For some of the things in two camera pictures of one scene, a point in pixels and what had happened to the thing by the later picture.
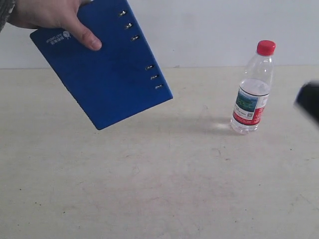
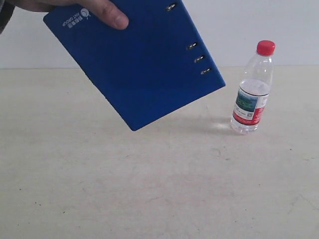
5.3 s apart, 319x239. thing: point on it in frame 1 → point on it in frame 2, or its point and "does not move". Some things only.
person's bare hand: (54, 14) → (107, 10)
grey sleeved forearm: (6, 6) does not move
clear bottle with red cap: (252, 95) does not move
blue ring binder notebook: (113, 83) → (157, 65)
